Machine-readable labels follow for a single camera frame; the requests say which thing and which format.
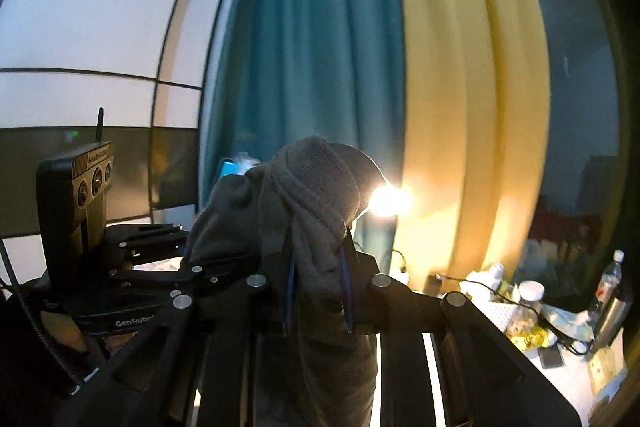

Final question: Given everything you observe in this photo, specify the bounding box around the yellow tissue box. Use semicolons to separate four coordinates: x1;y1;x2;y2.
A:
588;346;627;400

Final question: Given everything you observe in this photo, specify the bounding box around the clear jar white lid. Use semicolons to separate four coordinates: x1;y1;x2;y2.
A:
506;281;544;338

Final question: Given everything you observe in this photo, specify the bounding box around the white spray bottle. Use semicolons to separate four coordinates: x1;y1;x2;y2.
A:
485;262;504;291

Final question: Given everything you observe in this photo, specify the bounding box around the clear plastic water bottle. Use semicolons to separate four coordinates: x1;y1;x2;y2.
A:
589;249;625;315

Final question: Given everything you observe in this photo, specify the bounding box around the teal curtain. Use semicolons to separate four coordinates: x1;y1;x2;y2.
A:
198;0;407;268

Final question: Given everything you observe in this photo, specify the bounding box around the black camera box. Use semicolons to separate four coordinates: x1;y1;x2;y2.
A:
36;108;115;281

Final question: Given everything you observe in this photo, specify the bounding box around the black smartphone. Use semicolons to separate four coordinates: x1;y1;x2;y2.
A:
538;345;564;369

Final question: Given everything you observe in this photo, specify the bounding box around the brown garment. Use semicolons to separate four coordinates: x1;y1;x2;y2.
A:
186;135;386;426

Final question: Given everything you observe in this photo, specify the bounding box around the white perforated plastic basket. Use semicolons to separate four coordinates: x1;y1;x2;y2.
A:
473;301;518;333

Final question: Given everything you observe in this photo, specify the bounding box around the white textured table cover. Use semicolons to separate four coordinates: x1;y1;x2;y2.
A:
524;309;625;426

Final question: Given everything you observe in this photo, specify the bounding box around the stainless steel tumbler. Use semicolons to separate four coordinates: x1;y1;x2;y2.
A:
591;289;634;352

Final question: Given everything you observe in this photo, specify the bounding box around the white desk lamp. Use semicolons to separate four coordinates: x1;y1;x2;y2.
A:
368;183;414;284

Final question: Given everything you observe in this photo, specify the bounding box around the yellow curtain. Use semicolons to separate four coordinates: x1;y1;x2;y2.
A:
395;0;550;291

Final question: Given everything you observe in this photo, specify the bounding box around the yellow duck snack bag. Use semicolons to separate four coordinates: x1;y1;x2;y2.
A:
508;326;550;352

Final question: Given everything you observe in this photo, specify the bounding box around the white yellow wipes pack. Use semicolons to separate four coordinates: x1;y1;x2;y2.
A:
541;305;594;343

